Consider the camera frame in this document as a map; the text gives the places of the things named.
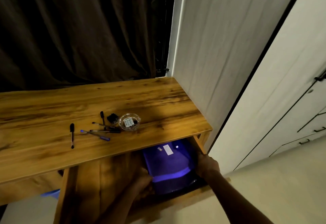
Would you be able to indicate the dark brown curtain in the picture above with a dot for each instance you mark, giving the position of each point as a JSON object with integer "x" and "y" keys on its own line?
{"x": 76, "y": 27}

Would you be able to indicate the person's left hand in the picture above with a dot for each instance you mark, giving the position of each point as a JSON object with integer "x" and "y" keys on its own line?
{"x": 141, "y": 183}

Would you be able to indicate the blue capped pen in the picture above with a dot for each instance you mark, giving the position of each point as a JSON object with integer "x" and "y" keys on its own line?
{"x": 95, "y": 134}

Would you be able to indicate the black capped pen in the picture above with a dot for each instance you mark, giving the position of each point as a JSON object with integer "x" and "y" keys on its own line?
{"x": 72, "y": 136}

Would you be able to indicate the person's right hand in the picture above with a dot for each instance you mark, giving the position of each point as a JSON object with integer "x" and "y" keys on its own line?
{"x": 207, "y": 166}

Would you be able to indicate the blue plastic storage bin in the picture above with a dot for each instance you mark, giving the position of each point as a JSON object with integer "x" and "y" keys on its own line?
{"x": 170, "y": 167}

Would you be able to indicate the person's right forearm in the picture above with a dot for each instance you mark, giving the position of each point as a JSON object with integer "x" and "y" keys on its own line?
{"x": 234, "y": 201}

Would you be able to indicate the clear glass ashtray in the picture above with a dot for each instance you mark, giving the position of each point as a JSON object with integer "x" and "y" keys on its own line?
{"x": 122, "y": 125}

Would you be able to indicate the person's left forearm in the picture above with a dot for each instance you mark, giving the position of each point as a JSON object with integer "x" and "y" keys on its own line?
{"x": 119, "y": 207}

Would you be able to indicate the person's right fingers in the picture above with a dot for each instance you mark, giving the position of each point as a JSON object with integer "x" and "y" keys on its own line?
{"x": 200, "y": 164}

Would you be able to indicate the short black pen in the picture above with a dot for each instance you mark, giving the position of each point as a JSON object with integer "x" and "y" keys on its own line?
{"x": 102, "y": 117}

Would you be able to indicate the white label sticker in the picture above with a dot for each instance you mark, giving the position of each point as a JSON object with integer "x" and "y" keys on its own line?
{"x": 167, "y": 149}

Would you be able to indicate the person's left fingers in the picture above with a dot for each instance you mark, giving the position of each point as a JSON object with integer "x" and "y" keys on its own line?
{"x": 147, "y": 179}

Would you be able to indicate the small black clip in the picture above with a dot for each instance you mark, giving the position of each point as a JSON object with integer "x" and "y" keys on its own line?
{"x": 112, "y": 118}

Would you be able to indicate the white battery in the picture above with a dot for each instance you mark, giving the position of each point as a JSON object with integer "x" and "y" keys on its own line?
{"x": 126, "y": 122}
{"x": 131, "y": 122}

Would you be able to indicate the wooden desk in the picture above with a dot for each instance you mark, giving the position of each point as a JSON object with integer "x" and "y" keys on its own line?
{"x": 101, "y": 99}

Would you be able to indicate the white cabinet with drawers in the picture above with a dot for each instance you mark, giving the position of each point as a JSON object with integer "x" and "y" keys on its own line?
{"x": 280, "y": 91}

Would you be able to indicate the thin black ballpoint pen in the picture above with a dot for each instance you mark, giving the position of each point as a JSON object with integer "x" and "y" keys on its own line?
{"x": 103, "y": 125}

